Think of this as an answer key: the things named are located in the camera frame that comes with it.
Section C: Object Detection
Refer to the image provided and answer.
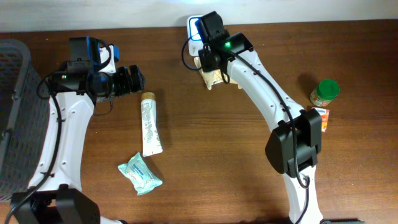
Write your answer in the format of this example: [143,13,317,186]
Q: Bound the beige snack bag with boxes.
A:
[194,57,243,90]

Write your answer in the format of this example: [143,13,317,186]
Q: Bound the white cream tube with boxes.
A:
[141,92,163,157]

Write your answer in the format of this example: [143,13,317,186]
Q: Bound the teal tissue pack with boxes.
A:
[118,152,163,195]

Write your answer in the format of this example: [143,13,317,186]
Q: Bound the green lid jar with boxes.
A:
[310,79,340,107]

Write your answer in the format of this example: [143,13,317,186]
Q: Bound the orange tissue pack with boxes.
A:
[313,107,330,132]

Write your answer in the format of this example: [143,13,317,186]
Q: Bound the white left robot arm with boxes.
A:
[6,62,145,223]

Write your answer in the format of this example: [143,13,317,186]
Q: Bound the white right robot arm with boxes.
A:
[199,33,323,223]

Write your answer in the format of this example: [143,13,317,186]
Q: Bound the white barcode scanner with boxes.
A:
[187,15,203,57]

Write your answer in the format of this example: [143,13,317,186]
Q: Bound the grey plastic basket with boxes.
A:
[1,39,49,202]

